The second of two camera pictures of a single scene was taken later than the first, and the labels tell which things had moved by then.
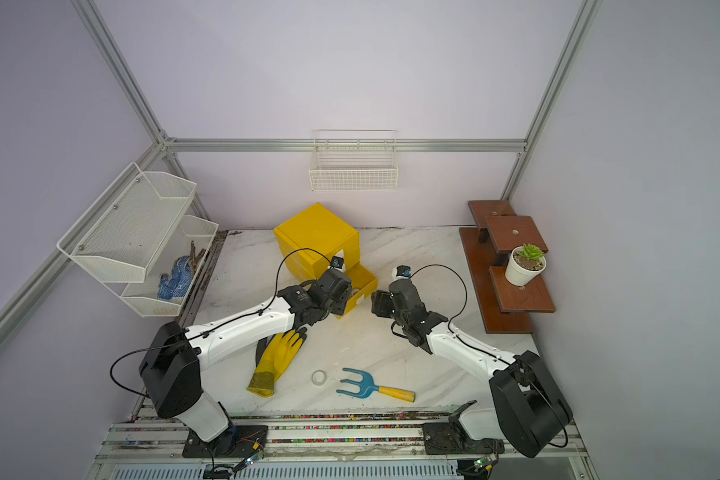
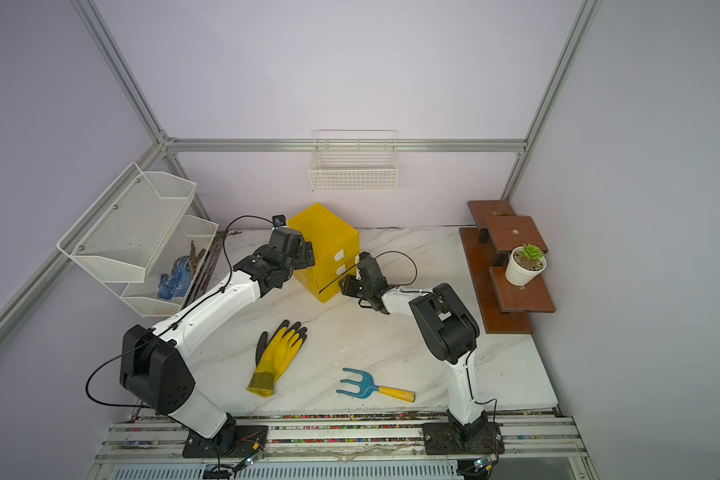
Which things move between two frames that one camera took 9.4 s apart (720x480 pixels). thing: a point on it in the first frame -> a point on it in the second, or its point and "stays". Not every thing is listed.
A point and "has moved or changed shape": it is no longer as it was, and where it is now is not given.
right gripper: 381,303 -> 348,289
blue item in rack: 173,286 stays
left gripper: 341,306 -> 306,253
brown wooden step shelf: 504,308 stays
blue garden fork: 368,388 stays
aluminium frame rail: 342,145 stays
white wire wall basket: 354,160 stays
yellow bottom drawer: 363,280 has moved or changed shape
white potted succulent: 524,264 stays
